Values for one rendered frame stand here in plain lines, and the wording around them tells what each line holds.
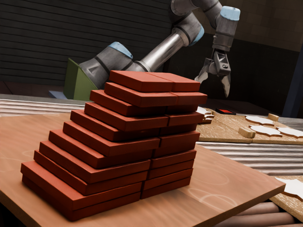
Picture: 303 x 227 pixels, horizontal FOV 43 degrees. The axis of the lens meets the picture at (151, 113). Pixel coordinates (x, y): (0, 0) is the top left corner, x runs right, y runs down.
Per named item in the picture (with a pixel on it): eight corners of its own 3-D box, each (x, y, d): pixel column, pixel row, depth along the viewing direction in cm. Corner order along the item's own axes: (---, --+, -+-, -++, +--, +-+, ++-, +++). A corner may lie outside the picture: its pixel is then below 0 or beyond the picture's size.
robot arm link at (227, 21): (237, 10, 157) (244, 10, 149) (230, 36, 159) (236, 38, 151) (219, 5, 156) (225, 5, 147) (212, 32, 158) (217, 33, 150)
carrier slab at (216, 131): (120, 109, 159) (121, 106, 159) (202, 115, 178) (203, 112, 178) (158, 139, 129) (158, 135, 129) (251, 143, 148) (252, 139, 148)
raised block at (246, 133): (237, 133, 153) (238, 126, 152) (241, 133, 154) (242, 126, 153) (246, 138, 148) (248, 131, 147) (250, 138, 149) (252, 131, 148)
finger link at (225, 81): (229, 92, 164) (222, 72, 162) (234, 95, 159) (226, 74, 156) (222, 95, 164) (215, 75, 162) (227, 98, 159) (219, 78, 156)
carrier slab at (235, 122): (202, 115, 179) (203, 112, 178) (267, 120, 198) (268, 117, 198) (251, 143, 149) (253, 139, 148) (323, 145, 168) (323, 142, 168)
